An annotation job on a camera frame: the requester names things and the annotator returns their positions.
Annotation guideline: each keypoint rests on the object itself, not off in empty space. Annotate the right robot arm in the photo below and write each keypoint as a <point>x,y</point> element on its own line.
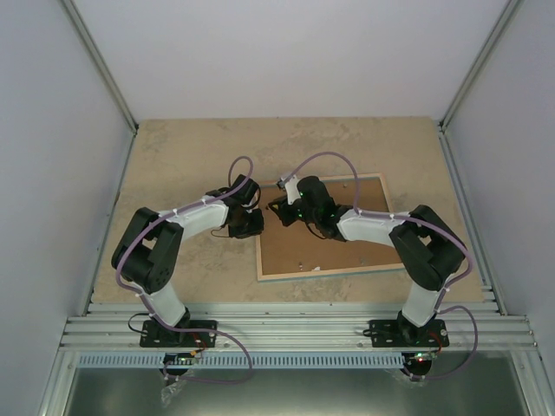
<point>426,246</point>

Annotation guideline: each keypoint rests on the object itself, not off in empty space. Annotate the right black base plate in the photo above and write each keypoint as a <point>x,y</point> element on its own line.
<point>396,334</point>

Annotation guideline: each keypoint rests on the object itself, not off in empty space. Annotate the left aluminium corner post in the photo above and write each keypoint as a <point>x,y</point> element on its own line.
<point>82,31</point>

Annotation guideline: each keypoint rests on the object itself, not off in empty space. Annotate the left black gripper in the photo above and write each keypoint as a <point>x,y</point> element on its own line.
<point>257,229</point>

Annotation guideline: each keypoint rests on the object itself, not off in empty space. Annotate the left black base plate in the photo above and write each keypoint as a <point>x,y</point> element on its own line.
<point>153,335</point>

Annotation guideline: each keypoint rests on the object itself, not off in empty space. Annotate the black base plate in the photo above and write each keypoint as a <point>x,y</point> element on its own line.
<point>396,334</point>
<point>153,335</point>

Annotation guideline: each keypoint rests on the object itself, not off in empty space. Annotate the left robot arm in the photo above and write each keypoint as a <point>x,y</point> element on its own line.
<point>145,258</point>

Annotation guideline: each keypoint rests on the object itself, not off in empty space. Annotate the slotted grey cable duct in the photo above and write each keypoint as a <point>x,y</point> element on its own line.
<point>237,360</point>

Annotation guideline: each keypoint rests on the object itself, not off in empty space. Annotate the right aluminium corner post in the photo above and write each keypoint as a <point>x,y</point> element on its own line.
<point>493,39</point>

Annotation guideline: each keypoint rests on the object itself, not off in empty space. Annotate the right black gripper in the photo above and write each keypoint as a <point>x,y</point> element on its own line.
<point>283,211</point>

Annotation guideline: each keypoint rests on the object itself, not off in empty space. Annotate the aluminium corner post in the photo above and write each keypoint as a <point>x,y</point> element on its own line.
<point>82,31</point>
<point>493,39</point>

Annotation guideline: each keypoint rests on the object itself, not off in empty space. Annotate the aluminium rail base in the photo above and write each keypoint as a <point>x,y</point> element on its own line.
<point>308,326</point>

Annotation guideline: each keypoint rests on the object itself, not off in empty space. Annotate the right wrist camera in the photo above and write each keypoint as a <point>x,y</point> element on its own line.
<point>288,183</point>

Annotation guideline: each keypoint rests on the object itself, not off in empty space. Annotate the teal wooden picture frame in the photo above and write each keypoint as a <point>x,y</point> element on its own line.
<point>285,253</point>

